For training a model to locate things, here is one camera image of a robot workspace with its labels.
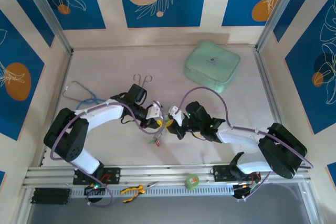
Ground metal keyring holder with keys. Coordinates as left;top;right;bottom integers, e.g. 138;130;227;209
148;125;171;147

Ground metal forceps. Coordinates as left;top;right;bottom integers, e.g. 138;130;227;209
133;73;153;88

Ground green tape roll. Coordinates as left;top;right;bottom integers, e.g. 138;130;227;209
184;173;201;190

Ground mint green zip case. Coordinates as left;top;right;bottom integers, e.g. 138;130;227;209
183;40;242;93

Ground blue stethoscope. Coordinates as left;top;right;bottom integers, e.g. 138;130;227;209
62;81;106;110

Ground grey metal sheet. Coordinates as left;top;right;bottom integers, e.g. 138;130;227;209
26;182;322;224

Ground black box stack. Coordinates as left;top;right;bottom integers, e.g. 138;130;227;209
30;187;72;205

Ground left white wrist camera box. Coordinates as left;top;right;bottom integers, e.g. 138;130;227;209
145;100;165;120

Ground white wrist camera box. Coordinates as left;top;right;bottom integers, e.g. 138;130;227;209
145;100;165;120
167;105;185;126

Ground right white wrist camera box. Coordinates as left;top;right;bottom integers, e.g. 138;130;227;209
167;105;185;126

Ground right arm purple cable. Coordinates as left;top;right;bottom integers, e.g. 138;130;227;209
177;86;314;202

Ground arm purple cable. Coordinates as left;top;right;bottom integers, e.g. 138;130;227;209
177;86;314;202
50;102;165;208

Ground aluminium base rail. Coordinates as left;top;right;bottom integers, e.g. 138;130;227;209
22;165;309;189

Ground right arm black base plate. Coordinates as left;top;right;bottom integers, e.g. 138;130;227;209
212;165;262;183

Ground grey slotted cable duct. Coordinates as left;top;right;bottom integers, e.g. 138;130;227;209
70;185;234;198

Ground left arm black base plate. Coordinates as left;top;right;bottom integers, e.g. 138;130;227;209
72;166;121;185

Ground yellow handled pliers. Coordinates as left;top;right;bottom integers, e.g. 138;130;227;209
120;182;160;204

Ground aluminium table side rail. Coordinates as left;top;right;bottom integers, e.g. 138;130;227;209
39;50;74;168
253;47;295;162

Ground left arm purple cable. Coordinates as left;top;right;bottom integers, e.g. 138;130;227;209
50;102;165;208

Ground aluminium frame post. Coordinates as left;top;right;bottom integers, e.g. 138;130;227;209
19;0;74;54
256;0;302;51

